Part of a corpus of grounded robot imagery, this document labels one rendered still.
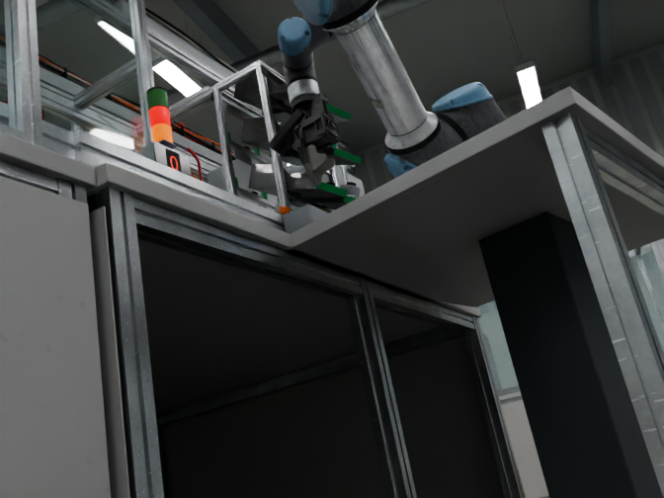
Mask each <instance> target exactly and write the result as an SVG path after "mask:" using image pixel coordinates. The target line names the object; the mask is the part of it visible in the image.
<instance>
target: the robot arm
mask: <svg viewBox="0 0 664 498"><path fill-rule="evenodd" d="M377 1H378V0H293V2H294V4H295V6H296V8H297V9H298V11H299V12H300V13H302V14H303V17H302V18H299V17H292V18H289V19H285V20H284V21H282V22H281V24H280V26H279V28H278V46H279V49H280V52H281V58H282V59H281V63H282V67H283V69H284V73H285V78H286V83H287V88H288V93H289V98H290V105H291V108H292V112H293V114H292V116H291V117H290V118H289V119H288V121H287V122H286V123H285V124H284V125H283V127H282V128H281V129H280V130H279V131H278V133H277V134H276V135H275V136H274V137H273V139H272V140H271V141H270V142H269V146H270V147H271V148H272V149H273V150H274V151H276V152H278V153H279V154H281V155H284V154H285V153H286V152H287V151H288V150H289V149H290V147H291V146H292V145H293V144H294V143H295V147H296V151H297V153H298V156H299V158H300V161H301V163H302V164H303V167H304V169H305V171H306V173H307V175H308V176H309V178H310V180H311V181H312V182H313V183H314V184H315V185H316V186H320V184H321V180H322V175H323V174H325V173H326V172H327V171H329V170H330V169H331V168H332V167H334V165H335V159H334V158H327V155H326V154H325V152H324V151H323V150H320V149H322V148H326V149H327V148H330V147H332V146H334V144H336V143H338V142H340V141H341V140H340V135H339V131H338V127H337V123H336V122H335V121H334V118H333V117H332V116H330V115H328V110H327V106H326V105H327V104H329V101H328V98H326V97H324V96H323V95H322V94H321V93H320V92H319V88H318V83H317V78H316V73H315V68H314V62H313V52H314V51H315V50H316V49H317V48H319V47H320V46H321V45H322V44H324V43H325V42H326V41H328V40H329V39H330V38H331V37H333V36H334V35H336V37H337V39H338V41H339V43H340V45H341V46H342V48H343V49H344V51H345V53H346V55H347V57H348V58H349V60H350V62H351V64H352V66H353V68H354V70H355V71H356V73H357V75H358V77H359V79H360V81H361V82H362V84H363V86H364V88H365V90H366V92H367V94H368V95H369V97H370V99H371V101H372V103H373V106H374V107H375V109H376V111H377V113H378V115H379V117H380V118H381V120H382V122H383V124H384V126H385V128H386V130H387V135H386V137H385V143H386V145H387V147H388V149H389V151H390V153H387V154H386V156H385V157H384V164H385V166H386V168H387V169H388V170H389V172H390V173H391V174H392V175H393V176H394V177H395V178H397V177H399V176H401V175H403V174H405V173H406V172H408V171H410V170H412V169H414V168H416V167H418V166H420V165H421V164H423V163H425V162H427V161H429V160H431V159H433V158H435V157H437V156H438V155H440V154H442V153H444V152H446V151H448V150H450V149H452V148H454V147H455V146H457V145H459V144H461V143H463V142H465V141H467V140H469V139H471V138H472V137H474V136H476V135H478V134H480V133H482V132H484V131H486V130H488V129H489V128H491V127H493V126H495V125H498V124H499V123H501V122H503V121H505V120H506V117H505V116H504V114H503V113H502V111H501V110H500V108H499V107H498V105H497V104H496V102H495V100H494V99H493V96H492V95H491V94H490V93H489V92H488V90H487V89H486V87H485V86H484V85H483V84H482V83H479V82H473V83H470V84H467V85H464V86H462V87H460V88H458V89H456V90H454V91H452V92H451V93H449V94H447V95H446V96H444V97H443V98H441V99H440V100H438V101H437V102H436V103H435V104H434V105H433V106H432V110H433V113H434V114H433V113H430V112H426V111H425V109H424V107H423V105H422V103H421V101H420V99H419V96H418V94H417V92H416V90H415V88H414V86H413V84H412V82H411V80H410V78H409V76H408V74H407V72H406V70H405V68H404V66H403V64H402V62H401V60H400V58H399V56H398V54H397V52H396V50H395V48H394V46H393V44H392V42H391V40H390V38H389V36H388V34H387V32H386V30H385V28H384V26H383V24H382V22H381V19H380V17H379V15H378V13H377V11H376V9H375V7H376V4H377ZM331 117H332V118H333V119H332V118H331ZM331 122H332V123H331Z"/></svg>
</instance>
